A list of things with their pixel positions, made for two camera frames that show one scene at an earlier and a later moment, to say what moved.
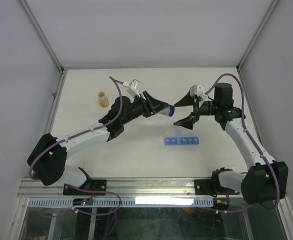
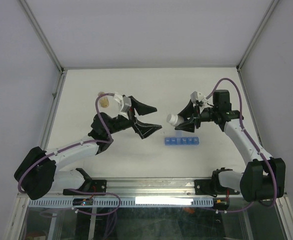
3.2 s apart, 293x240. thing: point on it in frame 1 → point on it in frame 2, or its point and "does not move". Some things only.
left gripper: (151, 105) → (143, 129)
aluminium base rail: (125, 187) does not move
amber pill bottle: (103, 99) does not move
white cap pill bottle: (168, 111) → (174, 119)
